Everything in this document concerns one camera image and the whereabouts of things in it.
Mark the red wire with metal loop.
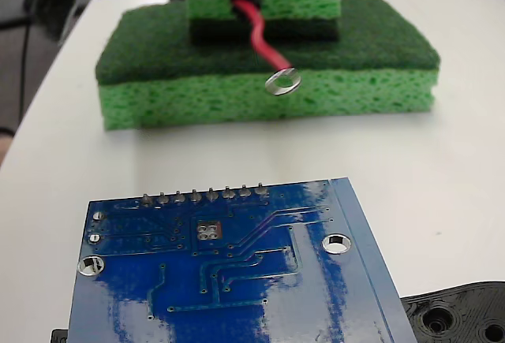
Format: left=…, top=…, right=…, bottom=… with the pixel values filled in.
left=231, top=0, right=302, bottom=99

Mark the blue circuit board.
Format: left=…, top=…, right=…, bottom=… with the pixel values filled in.
left=66, top=177, right=419, bottom=343

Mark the small green sponge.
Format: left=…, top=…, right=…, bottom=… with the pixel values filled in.
left=185, top=0, right=342, bottom=47

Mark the large green sponge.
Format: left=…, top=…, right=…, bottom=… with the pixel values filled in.
left=95, top=0, right=441, bottom=133

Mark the black plastic part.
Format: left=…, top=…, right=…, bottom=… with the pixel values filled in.
left=50, top=279, right=505, bottom=343

